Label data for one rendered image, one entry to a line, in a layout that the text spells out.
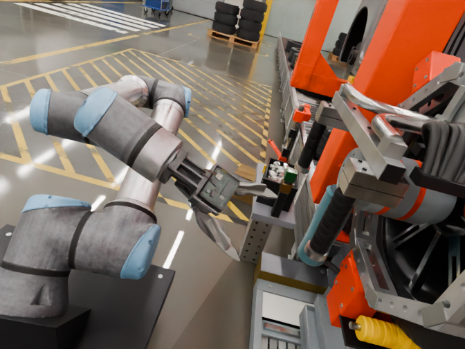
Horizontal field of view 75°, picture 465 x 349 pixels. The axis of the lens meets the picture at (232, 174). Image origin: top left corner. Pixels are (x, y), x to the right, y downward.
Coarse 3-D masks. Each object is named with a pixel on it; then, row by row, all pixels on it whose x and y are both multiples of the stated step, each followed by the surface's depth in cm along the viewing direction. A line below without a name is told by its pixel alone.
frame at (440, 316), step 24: (456, 72) 63; (432, 96) 71; (360, 216) 90; (360, 240) 87; (360, 264) 81; (384, 264) 81; (384, 288) 76; (456, 288) 49; (408, 312) 58; (432, 312) 52; (456, 312) 48; (456, 336) 53
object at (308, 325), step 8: (304, 312) 118; (312, 312) 120; (304, 320) 116; (312, 320) 117; (304, 328) 113; (312, 328) 114; (304, 336) 111; (312, 336) 111; (304, 344) 109; (312, 344) 108
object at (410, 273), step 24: (384, 216) 92; (456, 216) 72; (384, 240) 88; (408, 240) 81; (432, 240) 72; (456, 240) 65; (408, 264) 84; (432, 264) 72; (456, 264) 63; (408, 288) 75; (432, 288) 78
